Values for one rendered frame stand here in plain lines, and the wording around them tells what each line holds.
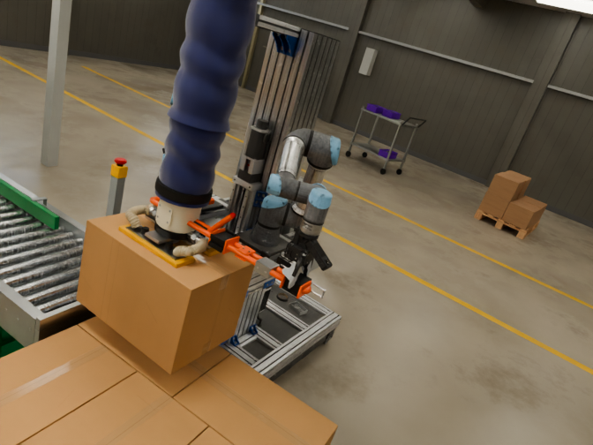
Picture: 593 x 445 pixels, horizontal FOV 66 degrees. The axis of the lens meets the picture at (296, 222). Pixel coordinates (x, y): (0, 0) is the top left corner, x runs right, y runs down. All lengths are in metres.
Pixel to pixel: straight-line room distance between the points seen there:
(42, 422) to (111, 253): 0.64
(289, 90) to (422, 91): 10.23
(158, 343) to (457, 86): 10.96
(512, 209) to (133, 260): 7.22
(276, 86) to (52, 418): 1.69
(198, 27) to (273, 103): 0.79
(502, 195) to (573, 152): 3.64
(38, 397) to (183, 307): 0.63
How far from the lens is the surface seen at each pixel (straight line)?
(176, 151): 1.76
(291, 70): 2.30
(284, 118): 2.32
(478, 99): 12.05
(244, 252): 1.72
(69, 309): 2.34
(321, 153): 1.92
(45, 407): 2.00
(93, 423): 1.94
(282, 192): 1.59
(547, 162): 11.83
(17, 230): 3.09
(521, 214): 8.39
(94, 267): 2.09
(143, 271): 1.86
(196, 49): 1.69
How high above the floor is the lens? 2.00
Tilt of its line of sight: 22 degrees down
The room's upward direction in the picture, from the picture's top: 17 degrees clockwise
